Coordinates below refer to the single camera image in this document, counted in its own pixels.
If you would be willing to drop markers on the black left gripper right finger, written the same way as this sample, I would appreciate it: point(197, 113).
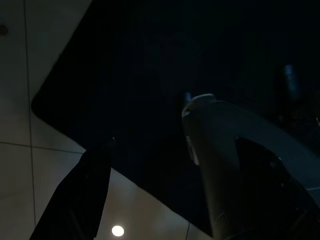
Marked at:
point(270, 200)

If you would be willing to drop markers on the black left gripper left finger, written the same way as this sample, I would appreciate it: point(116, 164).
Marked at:
point(75, 200)

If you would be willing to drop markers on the grey robot left leg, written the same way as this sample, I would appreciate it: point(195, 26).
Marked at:
point(225, 140)

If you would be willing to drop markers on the black floor mat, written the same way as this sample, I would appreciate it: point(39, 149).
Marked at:
point(125, 75)

